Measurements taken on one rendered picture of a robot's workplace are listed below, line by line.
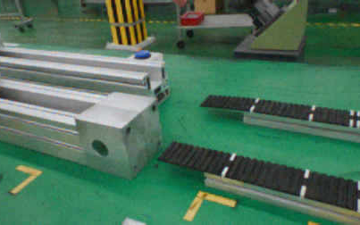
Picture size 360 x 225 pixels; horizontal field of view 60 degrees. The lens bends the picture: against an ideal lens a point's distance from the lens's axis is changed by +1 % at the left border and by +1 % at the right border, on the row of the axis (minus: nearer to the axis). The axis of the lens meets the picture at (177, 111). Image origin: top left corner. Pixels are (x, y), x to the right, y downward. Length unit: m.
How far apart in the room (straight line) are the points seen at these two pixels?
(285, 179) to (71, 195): 0.30
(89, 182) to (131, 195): 0.08
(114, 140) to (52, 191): 0.13
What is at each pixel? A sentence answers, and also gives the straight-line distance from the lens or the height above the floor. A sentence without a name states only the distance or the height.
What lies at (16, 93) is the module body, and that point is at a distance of 0.72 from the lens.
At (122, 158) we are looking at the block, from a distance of 0.48.
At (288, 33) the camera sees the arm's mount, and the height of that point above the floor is 0.83.
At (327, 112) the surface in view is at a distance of 0.60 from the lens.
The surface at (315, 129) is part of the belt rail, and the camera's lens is 0.59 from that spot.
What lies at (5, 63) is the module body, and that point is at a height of 0.86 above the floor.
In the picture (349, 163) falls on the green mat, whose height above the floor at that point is 0.78.
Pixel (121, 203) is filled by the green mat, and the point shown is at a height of 0.78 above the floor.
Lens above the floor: 1.09
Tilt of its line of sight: 28 degrees down
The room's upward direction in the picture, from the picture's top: 6 degrees counter-clockwise
